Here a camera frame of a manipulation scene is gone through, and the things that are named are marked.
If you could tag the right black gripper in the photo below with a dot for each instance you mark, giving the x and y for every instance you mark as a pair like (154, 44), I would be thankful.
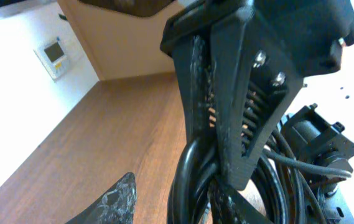
(308, 29)

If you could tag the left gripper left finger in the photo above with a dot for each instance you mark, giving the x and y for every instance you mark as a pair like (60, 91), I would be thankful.
(116, 205)

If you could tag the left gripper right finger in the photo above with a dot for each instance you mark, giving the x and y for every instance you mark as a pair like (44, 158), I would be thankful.
(230, 207)

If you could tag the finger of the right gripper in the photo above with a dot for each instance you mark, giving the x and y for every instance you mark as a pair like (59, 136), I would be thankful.
(194, 74)
(255, 80)

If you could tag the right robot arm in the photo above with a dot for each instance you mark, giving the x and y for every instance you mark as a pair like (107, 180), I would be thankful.
(295, 179)

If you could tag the white wall thermostat panel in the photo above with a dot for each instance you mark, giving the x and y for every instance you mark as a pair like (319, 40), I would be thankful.
(53, 57)

